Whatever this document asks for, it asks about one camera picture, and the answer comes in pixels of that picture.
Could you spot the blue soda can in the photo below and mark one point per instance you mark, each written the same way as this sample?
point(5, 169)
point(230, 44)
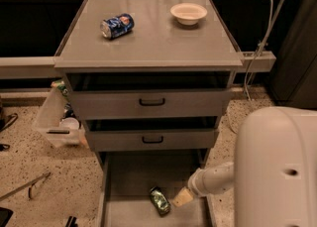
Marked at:
point(117, 26)

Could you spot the white cup in bin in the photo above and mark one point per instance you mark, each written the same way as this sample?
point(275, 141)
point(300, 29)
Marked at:
point(70, 123)

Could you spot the grey top drawer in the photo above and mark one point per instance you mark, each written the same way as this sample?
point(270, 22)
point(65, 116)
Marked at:
point(119, 95)

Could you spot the green snack bag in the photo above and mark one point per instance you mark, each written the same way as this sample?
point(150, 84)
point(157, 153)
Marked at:
point(60, 85)

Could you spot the grey drawer cabinet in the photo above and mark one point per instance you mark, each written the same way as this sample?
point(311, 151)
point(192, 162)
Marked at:
point(157, 43)

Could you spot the green soda can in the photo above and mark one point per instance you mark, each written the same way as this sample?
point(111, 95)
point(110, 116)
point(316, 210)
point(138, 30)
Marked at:
point(159, 201)

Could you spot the black object bottom left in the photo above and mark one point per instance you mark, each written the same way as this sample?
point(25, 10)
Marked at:
point(5, 215)

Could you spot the grey drawer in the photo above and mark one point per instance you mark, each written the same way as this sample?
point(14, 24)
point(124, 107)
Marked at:
point(128, 178)
point(144, 134)
point(119, 95)

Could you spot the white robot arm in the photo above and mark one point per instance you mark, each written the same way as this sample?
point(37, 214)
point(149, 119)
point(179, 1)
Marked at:
point(273, 173)

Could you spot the grey bottom drawer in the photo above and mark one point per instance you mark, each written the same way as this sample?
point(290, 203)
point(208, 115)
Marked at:
point(128, 178)

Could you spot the dark cabinet at right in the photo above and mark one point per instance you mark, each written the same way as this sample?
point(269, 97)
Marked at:
point(293, 79)

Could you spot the white bowl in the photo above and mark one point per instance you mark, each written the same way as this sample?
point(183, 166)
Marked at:
point(188, 13)

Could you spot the clear plastic bin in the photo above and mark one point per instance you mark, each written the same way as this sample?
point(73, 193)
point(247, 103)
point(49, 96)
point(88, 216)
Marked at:
point(48, 119)

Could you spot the metal rod on floor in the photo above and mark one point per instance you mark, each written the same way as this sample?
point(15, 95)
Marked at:
point(28, 184)

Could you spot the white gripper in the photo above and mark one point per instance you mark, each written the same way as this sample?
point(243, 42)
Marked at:
point(195, 183)

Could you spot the grey middle drawer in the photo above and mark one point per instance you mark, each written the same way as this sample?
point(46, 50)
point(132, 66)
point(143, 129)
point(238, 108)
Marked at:
point(144, 134)

